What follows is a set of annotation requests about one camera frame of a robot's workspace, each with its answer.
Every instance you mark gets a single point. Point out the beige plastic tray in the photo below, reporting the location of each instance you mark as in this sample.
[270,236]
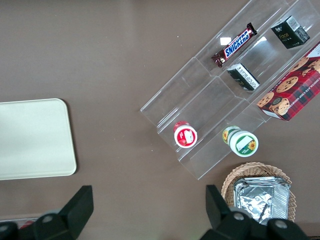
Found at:
[35,140]

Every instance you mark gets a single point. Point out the red lidded yogurt cup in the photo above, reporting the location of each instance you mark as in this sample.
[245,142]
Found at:
[185,136]

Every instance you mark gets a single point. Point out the light wicker basket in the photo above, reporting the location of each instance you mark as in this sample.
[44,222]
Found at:
[250,170]

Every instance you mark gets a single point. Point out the clear acrylic stepped stand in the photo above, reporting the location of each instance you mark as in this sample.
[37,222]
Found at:
[200,100]

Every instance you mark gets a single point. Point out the Snickers chocolate bar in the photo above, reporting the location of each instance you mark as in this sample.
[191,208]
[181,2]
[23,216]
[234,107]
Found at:
[236,45]

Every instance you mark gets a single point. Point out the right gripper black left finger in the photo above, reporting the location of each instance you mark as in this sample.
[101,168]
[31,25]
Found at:
[70,220]

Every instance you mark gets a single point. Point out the red chocolate chip cookie box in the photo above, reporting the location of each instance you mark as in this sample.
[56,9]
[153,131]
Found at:
[295,92]

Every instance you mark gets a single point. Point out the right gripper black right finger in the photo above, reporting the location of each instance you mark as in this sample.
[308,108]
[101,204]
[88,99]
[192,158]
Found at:
[225,225]

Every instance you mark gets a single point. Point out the black box Face print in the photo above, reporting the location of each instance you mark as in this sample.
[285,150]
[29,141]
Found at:
[290,33]

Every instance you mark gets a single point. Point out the black box white label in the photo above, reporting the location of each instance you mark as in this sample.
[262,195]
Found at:
[243,77]

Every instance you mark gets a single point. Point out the green lidded yogurt cup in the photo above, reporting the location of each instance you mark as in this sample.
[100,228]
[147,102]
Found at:
[243,143]

